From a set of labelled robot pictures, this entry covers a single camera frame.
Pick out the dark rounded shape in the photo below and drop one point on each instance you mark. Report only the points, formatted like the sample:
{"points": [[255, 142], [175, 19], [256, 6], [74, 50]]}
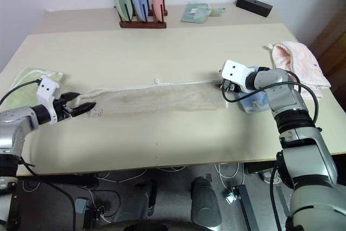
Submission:
{"points": [[143, 201], [205, 201]]}

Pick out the light green towel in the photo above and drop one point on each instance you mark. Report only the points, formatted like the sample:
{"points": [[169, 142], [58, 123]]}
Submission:
{"points": [[23, 79]]}

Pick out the black metal bar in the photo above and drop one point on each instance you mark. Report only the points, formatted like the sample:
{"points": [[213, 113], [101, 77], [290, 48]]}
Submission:
{"points": [[247, 206]]}

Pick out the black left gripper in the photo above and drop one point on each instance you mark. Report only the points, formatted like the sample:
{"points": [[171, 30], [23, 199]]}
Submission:
{"points": [[62, 108]]}

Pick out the white shoe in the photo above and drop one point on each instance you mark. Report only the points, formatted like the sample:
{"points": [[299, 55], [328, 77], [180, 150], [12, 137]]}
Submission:
{"points": [[267, 177]]}

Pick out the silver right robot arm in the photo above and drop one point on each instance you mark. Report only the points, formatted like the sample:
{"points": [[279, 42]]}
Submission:
{"points": [[285, 97]]}

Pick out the light blue towel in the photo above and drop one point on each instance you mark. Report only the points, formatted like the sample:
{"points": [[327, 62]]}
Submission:
{"points": [[255, 105]]}

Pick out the dark wooden plate rack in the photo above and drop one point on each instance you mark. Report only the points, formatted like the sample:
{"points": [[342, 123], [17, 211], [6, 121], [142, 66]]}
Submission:
{"points": [[142, 24]]}

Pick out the beige towel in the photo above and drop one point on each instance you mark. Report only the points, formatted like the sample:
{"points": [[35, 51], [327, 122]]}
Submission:
{"points": [[156, 99]]}

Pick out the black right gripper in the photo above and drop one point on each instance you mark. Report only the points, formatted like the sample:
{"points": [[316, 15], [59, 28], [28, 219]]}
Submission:
{"points": [[230, 86]]}

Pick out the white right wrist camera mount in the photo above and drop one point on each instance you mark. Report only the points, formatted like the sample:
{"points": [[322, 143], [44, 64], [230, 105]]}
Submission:
{"points": [[234, 72]]}

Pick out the black rectangular box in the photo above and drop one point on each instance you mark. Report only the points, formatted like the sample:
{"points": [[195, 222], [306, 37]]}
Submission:
{"points": [[253, 5]]}

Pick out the pink towel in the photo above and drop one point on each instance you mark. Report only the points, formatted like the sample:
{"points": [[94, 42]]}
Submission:
{"points": [[300, 60]]}

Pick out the packaged green cloth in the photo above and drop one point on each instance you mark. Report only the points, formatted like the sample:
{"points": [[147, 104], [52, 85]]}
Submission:
{"points": [[195, 12]]}

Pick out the small clear packet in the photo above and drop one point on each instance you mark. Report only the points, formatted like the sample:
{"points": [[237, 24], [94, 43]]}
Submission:
{"points": [[217, 11]]}

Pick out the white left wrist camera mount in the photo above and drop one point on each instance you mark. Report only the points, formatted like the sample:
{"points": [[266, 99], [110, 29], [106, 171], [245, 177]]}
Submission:
{"points": [[46, 89]]}

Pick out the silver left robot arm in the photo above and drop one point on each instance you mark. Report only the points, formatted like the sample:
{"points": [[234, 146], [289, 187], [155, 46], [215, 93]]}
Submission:
{"points": [[16, 122]]}

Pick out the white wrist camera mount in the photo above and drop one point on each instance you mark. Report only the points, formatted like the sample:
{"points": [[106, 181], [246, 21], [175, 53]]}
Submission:
{"points": [[234, 72], [46, 89]]}

